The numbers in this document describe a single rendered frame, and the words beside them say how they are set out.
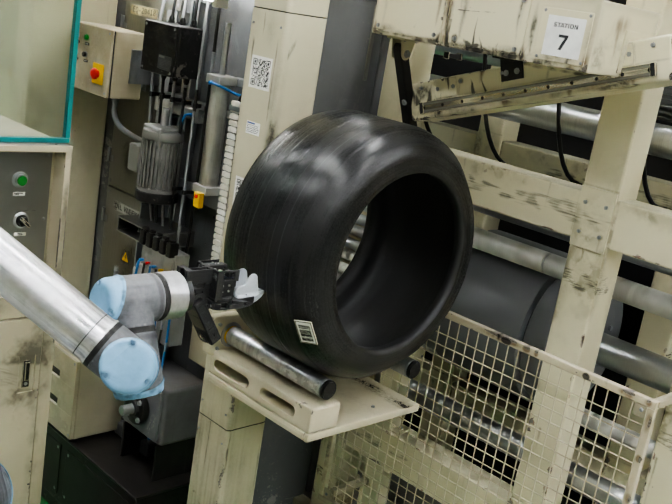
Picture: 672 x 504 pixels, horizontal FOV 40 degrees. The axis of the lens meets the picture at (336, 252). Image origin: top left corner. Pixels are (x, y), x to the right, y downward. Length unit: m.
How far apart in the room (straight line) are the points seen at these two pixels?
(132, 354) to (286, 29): 0.93
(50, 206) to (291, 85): 0.67
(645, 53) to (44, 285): 1.27
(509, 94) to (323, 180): 0.57
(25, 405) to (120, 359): 0.98
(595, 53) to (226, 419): 1.24
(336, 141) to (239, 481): 1.01
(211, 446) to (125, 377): 0.97
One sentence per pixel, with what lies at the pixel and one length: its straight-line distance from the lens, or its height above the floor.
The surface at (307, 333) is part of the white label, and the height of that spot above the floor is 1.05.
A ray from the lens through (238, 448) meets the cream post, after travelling 2.46.
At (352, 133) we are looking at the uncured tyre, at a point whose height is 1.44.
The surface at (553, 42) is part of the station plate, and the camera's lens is 2.01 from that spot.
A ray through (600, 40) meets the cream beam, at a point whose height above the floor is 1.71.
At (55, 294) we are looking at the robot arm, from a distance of 1.56.
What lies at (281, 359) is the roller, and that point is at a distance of 2.09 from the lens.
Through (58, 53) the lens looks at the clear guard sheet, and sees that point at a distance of 2.30.
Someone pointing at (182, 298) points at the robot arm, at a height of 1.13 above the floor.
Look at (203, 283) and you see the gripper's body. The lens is 1.80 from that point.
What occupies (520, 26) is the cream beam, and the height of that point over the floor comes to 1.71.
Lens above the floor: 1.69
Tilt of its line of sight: 15 degrees down
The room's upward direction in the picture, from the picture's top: 9 degrees clockwise
